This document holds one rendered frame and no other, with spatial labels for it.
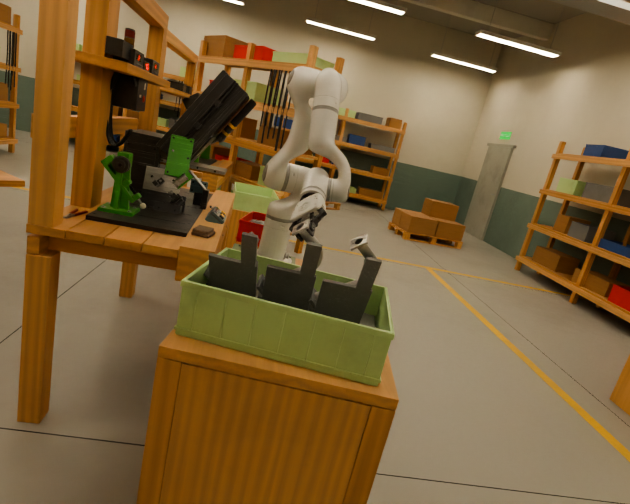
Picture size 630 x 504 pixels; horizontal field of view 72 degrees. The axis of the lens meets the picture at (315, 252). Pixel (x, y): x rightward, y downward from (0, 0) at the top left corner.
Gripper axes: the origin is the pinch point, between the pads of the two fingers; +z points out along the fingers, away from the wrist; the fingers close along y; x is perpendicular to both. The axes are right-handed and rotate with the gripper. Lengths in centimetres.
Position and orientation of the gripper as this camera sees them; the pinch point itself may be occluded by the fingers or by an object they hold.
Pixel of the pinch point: (305, 231)
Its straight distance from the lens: 125.6
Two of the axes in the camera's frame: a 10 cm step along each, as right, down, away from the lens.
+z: -1.1, 6.3, -7.7
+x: 5.5, 6.8, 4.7
